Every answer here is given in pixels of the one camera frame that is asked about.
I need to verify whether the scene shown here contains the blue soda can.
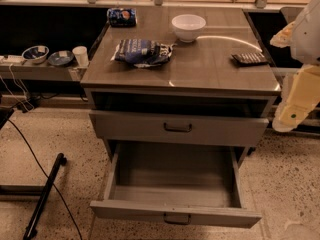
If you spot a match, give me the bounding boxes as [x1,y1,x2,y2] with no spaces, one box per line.
[107,8,137,27]

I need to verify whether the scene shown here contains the white bowl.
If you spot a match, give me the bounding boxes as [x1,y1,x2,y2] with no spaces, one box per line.
[171,14,206,43]

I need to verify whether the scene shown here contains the blue chip bag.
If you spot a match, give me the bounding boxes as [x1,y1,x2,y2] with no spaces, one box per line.
[111,39,173,68]

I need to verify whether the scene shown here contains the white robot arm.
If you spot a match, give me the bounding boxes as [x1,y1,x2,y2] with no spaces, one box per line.
[270,0,320,132]

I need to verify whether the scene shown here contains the grey drawer cabinet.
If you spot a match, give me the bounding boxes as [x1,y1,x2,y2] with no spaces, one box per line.
[79,5,282,152]

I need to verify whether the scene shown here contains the white paper cup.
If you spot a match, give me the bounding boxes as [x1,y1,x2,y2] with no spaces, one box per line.
[72,46,89,67]

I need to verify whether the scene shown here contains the grey side shelf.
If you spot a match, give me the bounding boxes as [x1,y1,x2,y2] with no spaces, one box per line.
[0,62,86,82]

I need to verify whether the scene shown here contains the black floor cable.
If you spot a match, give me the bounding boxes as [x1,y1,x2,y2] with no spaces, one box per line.
[0,117,84,240]

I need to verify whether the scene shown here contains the black metal stand leg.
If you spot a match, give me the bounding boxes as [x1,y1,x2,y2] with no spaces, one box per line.
[23,153,67,240]

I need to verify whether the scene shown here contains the open lower drawer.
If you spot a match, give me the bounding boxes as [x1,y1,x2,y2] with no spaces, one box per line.
[91,142,261,228]

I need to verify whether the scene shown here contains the top drawer with handle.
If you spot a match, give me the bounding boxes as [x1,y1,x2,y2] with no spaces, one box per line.
[90,110,268,147]

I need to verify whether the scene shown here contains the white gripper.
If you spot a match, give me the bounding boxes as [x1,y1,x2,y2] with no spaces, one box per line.
[270,21,320,132]

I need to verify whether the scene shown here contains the white cable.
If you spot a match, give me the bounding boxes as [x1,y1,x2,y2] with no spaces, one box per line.
[0,62,34,113]

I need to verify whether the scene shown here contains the blue patterned bowl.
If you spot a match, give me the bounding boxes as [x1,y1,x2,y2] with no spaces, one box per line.
[22,45,49,64]

